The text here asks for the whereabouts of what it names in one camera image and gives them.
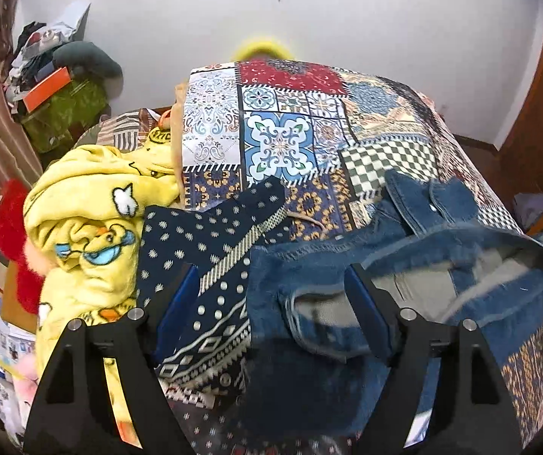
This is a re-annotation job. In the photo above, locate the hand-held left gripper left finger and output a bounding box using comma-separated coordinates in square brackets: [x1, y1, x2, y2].
[22, 263, 201, 455]

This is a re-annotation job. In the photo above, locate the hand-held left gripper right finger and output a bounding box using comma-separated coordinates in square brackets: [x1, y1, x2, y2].
[345, 263, 523, 455]

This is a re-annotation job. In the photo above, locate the blue denim jacket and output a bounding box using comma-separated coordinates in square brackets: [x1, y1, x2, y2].
[243, 169, 543, 438]

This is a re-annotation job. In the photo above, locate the pile of mixed clothes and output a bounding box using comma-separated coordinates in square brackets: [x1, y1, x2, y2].
[3, 2, 93, 106]

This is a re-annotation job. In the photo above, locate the navy dotted patterned cloth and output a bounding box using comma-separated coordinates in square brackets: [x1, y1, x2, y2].
[135, 177, 292, 400]

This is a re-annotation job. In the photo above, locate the yellow cartoon blanket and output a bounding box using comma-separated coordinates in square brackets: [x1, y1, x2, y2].
[22, 143, 183, 451]

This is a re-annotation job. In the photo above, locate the brown cardboard box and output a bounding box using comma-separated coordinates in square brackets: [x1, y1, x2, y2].
[0, 260, 41, 335]

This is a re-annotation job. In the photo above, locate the stack of printed papers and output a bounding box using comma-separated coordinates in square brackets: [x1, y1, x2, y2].
[0, 303, 41, 437]

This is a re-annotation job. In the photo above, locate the red fluffy cloth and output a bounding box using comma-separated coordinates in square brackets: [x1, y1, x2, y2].
[0, 179, 46, 314]

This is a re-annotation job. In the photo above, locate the brown striped cloth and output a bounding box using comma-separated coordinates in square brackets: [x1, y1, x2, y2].
[95, 108, 159, 153]

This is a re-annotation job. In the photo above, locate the patchwork printed blanket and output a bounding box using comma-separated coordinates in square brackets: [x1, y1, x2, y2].
[176, 57, 543, 447]

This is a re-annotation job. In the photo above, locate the grey cloth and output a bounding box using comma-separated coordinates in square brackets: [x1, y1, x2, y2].
[512, 192, 543, 231]

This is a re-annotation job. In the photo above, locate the green patterned bag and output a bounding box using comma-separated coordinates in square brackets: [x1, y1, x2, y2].
[19, 78, 110, 153]

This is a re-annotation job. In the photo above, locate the orange box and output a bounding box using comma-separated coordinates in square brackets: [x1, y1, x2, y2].
[20, 66, 74, 113]

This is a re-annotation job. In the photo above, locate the wooden room door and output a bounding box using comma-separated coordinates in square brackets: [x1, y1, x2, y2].
[493, 8, 543, 238]

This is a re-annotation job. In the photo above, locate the grey pillow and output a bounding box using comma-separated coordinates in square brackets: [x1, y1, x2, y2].
[52, 41, 125, 82]

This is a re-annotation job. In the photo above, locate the yellow round object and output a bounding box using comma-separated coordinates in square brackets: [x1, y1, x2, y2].
[232, 33, 297, 61]

